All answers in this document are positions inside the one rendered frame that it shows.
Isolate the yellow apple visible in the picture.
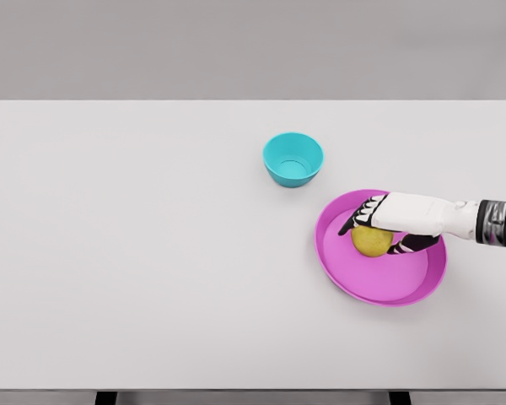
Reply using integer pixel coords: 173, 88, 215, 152
351, 226, 394, 258

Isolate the blue bowl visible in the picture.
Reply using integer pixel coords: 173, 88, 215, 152
262, 132, 325, 189

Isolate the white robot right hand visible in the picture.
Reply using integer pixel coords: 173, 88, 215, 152
337, 192, 445, 257

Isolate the pink plate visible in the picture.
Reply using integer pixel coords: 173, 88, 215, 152
313, 188, 448, 308

